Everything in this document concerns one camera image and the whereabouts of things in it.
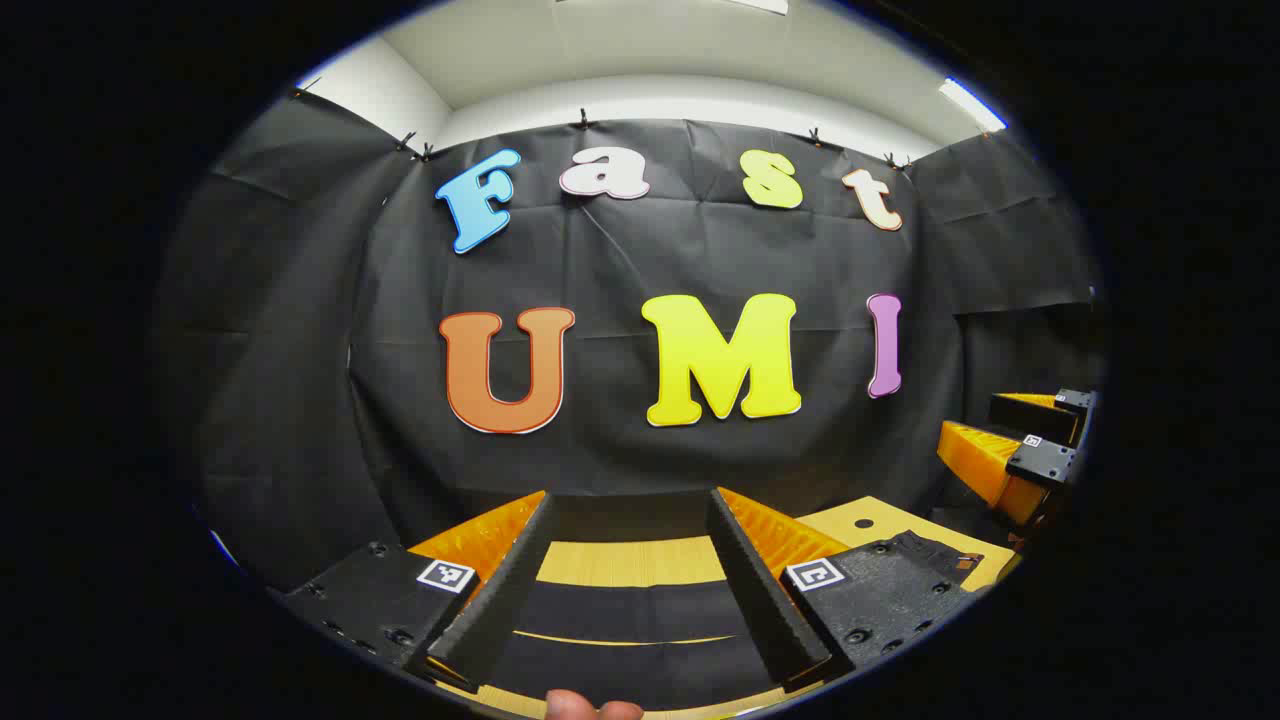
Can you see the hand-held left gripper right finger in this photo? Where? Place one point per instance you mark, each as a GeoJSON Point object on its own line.
{"type": "Point", "coordinates": [760, 600]}

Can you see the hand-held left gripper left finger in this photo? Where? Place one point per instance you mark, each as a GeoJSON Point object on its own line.
{"type": "Point", "coordinates": [500, 600]}

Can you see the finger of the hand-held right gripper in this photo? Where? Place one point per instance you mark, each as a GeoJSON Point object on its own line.
{"type": "Point", "coordinates": [1030, 415]}
{"type": "Point", "coordinates": [1045, 462]}

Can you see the dark blue jeans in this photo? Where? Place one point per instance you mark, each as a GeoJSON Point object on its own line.
{"type": "Point", "coordinates": [620, 610]}

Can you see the long ceiling light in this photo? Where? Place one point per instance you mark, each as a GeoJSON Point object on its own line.
{"type": "Point", "coordinates": [760, 4]}
{"type": "Point", "coordinates": [970, 103]}

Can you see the black backdrop cloth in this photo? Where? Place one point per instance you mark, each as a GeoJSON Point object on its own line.
{"type": "Point", "coordinates": [620, 260]}

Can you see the row of black cloth clips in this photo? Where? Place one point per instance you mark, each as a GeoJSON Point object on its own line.
{"type": "Point", "coordinates": [582, 122]}

